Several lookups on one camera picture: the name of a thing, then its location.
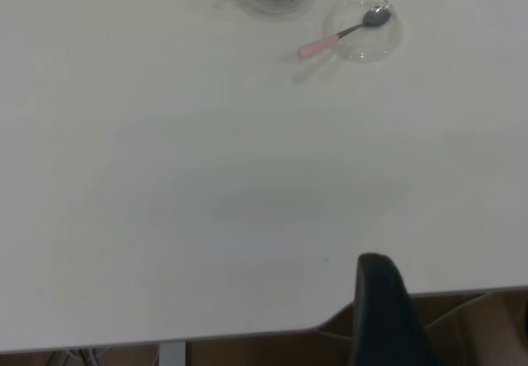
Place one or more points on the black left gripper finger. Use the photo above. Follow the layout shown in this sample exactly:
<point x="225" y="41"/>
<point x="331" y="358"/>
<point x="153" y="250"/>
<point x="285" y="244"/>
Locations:
<point x="383" y="320"/>

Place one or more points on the clear round glass lid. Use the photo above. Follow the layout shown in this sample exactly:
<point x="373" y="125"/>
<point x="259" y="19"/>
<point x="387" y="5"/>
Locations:
<point x="371" y="44"/>

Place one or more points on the white table leg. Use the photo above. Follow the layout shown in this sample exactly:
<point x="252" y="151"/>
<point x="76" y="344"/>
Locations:
<point x="172" y="354"/>

